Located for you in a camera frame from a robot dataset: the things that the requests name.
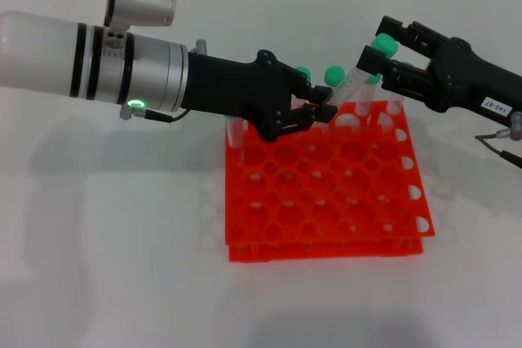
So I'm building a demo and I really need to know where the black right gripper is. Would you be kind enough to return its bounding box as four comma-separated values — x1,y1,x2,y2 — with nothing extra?
356,15,522,126

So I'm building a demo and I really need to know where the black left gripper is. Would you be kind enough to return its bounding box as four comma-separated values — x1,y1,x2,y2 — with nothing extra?
181,49,339,143

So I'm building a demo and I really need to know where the clear tube green cap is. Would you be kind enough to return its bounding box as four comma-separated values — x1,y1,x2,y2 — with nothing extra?
386,60,414,117
328,34,400,111
356,73,383,117
225,114,246,150
292,65,313,109
323,64,347,87

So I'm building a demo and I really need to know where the orange plastic test tube rack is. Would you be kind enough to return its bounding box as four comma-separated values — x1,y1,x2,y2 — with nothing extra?
223,99,436,263

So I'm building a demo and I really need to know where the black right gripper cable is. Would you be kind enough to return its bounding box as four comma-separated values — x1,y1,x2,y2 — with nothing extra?
474,111,522,170

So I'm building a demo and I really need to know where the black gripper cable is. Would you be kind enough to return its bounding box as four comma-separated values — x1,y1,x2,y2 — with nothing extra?
119,106,191,125
474,111,522,170

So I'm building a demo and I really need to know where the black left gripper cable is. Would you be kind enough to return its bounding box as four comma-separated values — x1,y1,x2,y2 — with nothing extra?
119,106,191,125

